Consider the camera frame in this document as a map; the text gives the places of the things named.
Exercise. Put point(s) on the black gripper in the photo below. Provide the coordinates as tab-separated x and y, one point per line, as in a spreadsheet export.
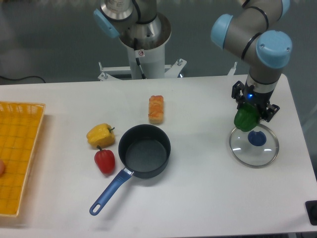
241	93

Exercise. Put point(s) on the green bell pepper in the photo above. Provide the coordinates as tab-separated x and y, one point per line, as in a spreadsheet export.
247	117

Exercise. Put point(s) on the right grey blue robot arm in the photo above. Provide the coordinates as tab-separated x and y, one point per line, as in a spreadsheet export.
249	37

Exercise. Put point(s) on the glass pot lid blue knob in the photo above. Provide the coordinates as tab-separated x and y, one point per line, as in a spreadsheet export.
257	148

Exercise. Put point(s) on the orange bread loaf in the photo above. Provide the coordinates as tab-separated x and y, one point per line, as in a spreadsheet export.
156	109

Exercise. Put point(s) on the black device at table edge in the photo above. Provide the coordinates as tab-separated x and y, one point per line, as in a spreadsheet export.
311	208

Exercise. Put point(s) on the yellow bell pepper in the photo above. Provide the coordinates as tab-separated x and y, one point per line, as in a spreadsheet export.
101	135

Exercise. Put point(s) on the red bell pepper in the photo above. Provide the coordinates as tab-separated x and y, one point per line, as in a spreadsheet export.
105	160

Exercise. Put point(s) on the yellow wicker basket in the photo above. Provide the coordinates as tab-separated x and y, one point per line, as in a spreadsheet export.
20	124

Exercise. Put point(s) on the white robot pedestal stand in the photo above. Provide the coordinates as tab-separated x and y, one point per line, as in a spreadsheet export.
144	64

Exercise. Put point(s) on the dark saucepan blue handle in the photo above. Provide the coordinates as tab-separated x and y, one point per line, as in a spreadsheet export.
144	150

